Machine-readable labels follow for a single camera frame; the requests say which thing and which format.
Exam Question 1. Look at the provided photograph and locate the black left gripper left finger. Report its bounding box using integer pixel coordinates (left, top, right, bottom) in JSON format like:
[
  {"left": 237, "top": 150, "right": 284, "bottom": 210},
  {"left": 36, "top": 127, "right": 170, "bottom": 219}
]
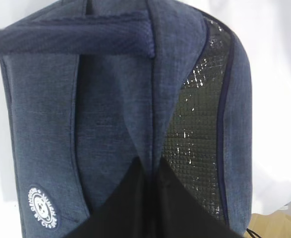
[{"left": 65, "top": 158, "right": 155, "bottom": 238}]

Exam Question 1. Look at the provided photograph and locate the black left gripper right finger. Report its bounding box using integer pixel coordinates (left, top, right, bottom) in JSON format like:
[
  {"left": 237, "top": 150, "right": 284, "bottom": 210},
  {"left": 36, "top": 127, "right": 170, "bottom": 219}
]
[{"left": 159, "top": 158, "right": 249, "bottom": 238}]

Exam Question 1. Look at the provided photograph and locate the dark blue lunch bag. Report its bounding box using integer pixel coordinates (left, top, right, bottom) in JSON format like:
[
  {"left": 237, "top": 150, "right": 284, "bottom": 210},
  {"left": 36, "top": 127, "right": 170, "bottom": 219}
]
[{"left": 0, "top": 0, "right": 252, "bottom": 238}]

